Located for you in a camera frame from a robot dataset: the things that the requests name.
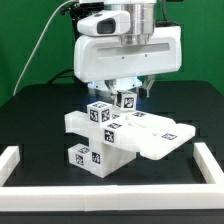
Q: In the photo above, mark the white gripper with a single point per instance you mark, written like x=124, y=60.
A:
x=100, y=53

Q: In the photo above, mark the white cube nut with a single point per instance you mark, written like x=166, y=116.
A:
x=99, y=112
x=126, y=100

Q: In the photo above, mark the white chair back frame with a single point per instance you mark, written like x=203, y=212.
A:
x=152, y=136

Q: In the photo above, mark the white chair seat block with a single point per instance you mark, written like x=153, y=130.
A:
x=105, y=159

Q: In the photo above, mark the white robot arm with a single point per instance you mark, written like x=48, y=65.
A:
x=142, y=27

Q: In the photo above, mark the white U-shaped border fence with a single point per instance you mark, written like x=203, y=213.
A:
x=209, y=195

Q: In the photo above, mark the black camera stand pole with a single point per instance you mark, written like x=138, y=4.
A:
x=76, y=13

